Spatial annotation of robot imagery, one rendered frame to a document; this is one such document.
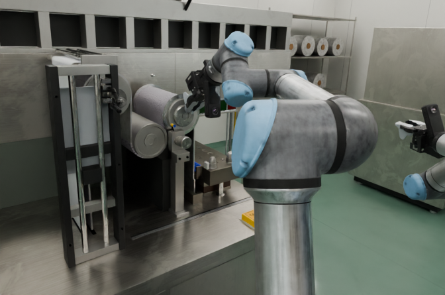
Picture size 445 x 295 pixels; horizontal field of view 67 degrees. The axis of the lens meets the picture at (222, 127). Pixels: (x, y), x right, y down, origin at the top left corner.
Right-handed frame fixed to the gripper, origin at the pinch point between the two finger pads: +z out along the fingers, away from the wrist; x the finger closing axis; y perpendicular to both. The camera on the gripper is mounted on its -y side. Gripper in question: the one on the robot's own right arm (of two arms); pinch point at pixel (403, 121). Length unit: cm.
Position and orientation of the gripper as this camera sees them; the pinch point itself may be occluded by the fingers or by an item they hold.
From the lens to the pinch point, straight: 143.9
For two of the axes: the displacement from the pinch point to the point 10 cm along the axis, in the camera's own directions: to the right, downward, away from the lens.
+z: -1.7, -2.7, 9.5
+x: 9.8, -1.4, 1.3
